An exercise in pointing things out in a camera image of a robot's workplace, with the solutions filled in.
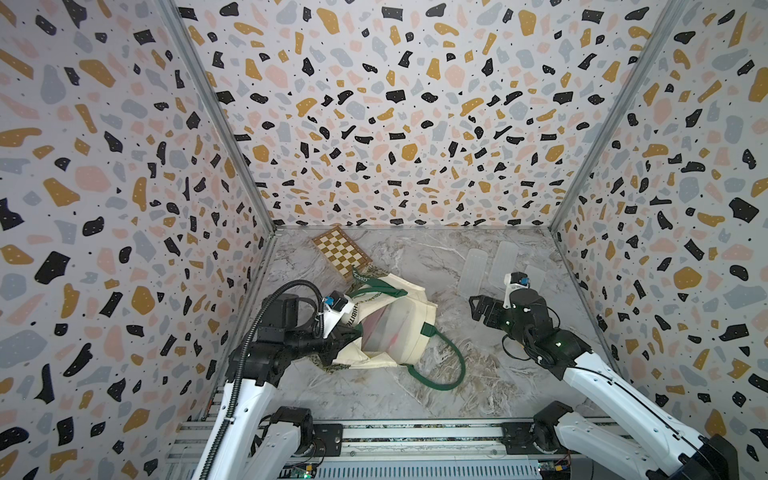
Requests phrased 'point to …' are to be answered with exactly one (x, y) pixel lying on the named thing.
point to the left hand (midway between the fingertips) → (358, 332)
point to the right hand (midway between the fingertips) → (484, 302)
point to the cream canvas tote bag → (437, 364)
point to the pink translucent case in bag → (391, 329)
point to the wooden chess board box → (341, 252)
